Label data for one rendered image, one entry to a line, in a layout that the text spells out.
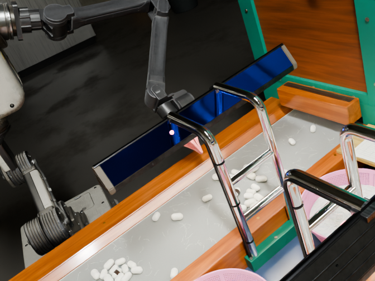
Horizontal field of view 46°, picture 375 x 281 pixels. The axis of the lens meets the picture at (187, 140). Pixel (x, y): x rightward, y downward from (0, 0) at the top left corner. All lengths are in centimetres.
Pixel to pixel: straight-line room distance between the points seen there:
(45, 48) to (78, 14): 476
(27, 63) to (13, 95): 483
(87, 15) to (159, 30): 25
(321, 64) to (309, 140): 25
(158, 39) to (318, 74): 56
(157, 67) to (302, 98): 50
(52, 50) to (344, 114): 532
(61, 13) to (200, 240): 87
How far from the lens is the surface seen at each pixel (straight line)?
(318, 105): 146
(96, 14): 163
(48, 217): 159
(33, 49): 634
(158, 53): 154
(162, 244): 130
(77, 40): 639
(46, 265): 144
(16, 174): 175
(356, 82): 142
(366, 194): 126
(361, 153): 133
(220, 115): 112
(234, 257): 118
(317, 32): 142
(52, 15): 157
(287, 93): 155
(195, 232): 129
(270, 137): 106
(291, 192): 80
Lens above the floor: 159
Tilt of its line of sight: 30 degrees down
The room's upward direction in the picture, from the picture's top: 23 degrees counter-clockwise
